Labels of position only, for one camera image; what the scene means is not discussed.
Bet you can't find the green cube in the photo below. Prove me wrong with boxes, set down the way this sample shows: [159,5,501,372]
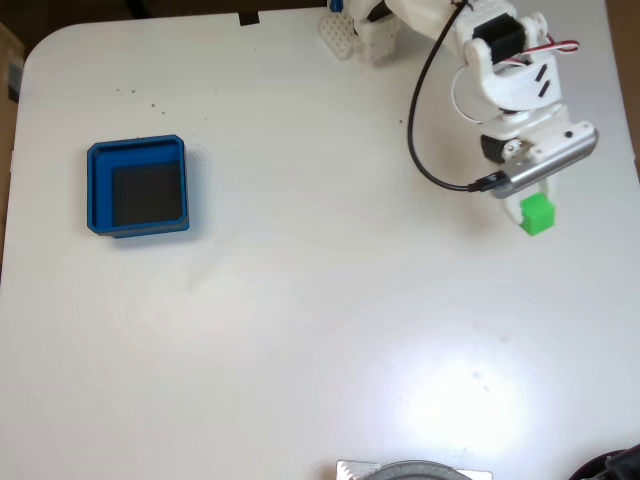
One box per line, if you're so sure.
[518,193,558,237]

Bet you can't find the blue box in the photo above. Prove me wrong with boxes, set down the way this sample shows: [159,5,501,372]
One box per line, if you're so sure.
[86,133,192,240]

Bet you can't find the grey round object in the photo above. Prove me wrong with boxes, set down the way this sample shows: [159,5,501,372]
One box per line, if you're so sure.
[367,459,474,480]

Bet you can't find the dark object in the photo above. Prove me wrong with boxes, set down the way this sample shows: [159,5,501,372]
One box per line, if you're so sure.
[569,444,640,480]

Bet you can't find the silver flat plate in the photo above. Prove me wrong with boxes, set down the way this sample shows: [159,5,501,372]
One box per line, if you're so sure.
[335,458,494,480]

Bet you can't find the silver camera box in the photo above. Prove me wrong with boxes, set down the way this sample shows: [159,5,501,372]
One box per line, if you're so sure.
[486,126,600,202]

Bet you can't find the red white servo wire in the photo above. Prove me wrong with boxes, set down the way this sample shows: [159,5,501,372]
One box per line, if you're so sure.
[501,33,582,68]

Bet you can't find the black camera cable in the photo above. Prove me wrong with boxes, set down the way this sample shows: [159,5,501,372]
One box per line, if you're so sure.
[406,0,509,196]

